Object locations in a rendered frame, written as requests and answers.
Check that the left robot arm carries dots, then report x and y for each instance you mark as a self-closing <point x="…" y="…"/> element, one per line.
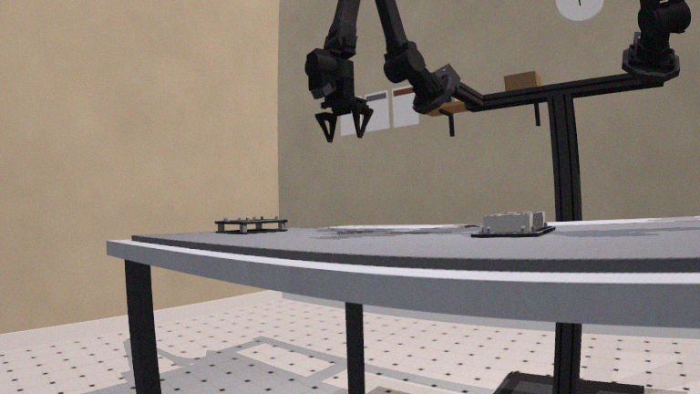
<point x="656" y="21"/>

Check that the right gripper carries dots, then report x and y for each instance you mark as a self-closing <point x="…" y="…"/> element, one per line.
<point x="350" y="104"/>

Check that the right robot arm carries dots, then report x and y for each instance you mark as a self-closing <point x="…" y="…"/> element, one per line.
<point x="398" y="67"/>

